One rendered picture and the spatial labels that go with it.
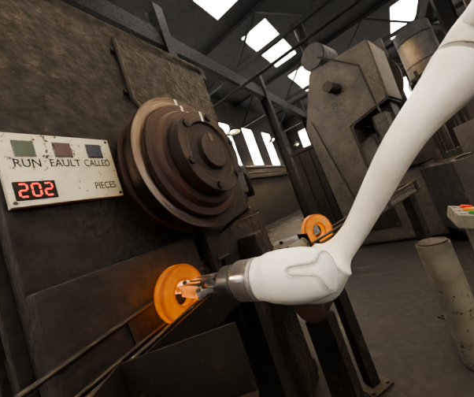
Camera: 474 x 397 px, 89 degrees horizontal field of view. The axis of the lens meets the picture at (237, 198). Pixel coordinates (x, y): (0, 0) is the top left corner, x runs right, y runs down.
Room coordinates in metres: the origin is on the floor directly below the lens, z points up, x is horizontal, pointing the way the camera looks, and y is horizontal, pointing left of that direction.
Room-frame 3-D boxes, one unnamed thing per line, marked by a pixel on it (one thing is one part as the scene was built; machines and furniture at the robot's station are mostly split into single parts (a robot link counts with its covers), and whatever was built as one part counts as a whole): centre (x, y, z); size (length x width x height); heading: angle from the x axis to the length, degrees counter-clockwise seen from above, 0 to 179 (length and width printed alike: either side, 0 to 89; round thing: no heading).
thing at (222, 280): (0.59, 0.10, 0.75); 0.09 x 0.08 x 0.07; 57
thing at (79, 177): (0.62, 0.40, 1.15); 0.26 x 0.02 x 0.18; 146
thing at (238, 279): (0.55, 0.03, 0.74); 0.09 x 0.06 x 0.09; 147
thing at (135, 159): (0.84, 0.12, 1.11); 0.47 x 0.06 x 0.47; 146
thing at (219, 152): (0.79, 0.04, 1.11); 0.28 x 0.06 x 0.28; 146
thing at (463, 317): (1.05, -0.71, 0.26); 0.12 x 0.12 x 0.52
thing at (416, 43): (6.98, -6.54, 2.25); 0.92 x 0.92 x 4.50
